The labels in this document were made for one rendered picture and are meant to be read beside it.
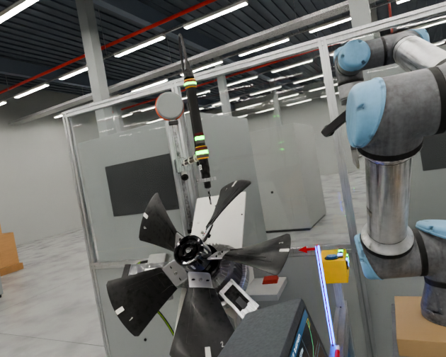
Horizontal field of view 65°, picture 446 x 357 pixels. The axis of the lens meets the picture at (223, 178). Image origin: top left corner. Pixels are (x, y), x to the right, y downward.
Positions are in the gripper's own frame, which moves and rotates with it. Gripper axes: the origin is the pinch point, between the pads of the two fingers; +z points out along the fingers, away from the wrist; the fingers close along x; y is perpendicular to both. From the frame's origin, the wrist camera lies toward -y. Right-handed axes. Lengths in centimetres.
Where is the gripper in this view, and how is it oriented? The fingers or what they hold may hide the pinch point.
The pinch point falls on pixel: (355, 164)
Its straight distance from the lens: 114.8
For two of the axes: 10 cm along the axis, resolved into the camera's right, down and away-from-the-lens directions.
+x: 3.6, -1.0, 9.3
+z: 1.6, 9.9, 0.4
